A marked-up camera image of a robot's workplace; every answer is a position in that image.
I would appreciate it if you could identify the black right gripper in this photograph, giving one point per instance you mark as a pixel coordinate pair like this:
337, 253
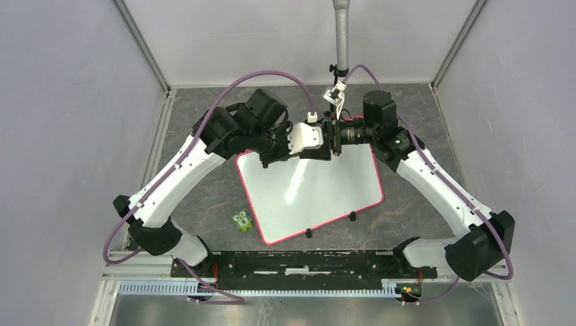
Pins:
336, 138

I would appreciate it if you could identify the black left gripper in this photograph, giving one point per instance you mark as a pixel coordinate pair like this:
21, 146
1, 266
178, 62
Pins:
284, 154

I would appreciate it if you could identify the white board with pink frame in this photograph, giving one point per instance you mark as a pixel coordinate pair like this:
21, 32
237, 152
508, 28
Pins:
289, 198

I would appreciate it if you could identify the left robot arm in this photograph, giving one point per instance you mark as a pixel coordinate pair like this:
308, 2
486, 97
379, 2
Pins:
260, 125

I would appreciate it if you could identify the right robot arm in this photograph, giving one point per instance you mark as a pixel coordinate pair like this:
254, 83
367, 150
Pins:
482, 238

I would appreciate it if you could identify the black tripod stand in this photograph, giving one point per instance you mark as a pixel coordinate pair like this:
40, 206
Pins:
335, 72

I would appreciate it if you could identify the green owl number toy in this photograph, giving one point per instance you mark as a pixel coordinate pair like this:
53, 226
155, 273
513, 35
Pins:
243, 220

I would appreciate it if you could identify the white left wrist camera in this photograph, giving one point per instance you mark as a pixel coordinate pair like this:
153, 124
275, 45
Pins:
305, 135

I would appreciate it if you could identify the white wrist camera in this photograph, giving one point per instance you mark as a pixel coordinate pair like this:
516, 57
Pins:
305, 135
336, 97

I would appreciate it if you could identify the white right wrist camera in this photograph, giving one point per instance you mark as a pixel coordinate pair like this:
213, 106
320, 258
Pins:
336, 97

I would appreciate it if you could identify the grey camera pole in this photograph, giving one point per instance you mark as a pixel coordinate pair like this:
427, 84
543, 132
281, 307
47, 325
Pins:
341, 12

